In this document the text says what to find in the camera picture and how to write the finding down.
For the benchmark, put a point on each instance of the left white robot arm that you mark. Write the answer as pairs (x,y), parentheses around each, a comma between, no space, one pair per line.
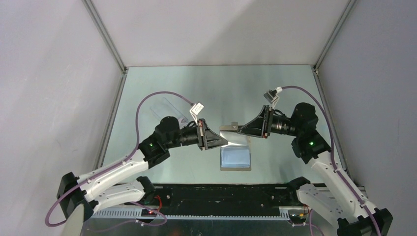
(102,188)

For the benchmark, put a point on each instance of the clear plastic card box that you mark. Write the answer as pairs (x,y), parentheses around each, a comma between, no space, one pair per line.
(163,108)

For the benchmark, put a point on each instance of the grey felt card holder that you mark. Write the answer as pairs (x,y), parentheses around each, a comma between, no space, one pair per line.
(236,155)

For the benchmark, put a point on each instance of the beige chair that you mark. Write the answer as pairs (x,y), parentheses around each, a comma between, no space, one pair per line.
(78,213)

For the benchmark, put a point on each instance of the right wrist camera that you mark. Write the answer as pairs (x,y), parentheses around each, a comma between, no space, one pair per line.
(272,96)

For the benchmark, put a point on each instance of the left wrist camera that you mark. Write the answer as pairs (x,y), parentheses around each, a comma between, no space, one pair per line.
(195,110)

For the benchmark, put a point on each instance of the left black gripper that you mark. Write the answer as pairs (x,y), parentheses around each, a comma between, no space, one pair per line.
(207,139)

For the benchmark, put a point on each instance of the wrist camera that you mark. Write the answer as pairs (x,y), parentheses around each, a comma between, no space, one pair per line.
(195,110)
(272,96)

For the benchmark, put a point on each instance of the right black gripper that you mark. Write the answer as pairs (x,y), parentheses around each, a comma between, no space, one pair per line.
(261,126)

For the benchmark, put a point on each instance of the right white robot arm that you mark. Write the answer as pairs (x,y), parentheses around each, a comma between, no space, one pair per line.
(349,209)

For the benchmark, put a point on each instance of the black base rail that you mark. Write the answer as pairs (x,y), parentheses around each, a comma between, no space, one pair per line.
(222,200)

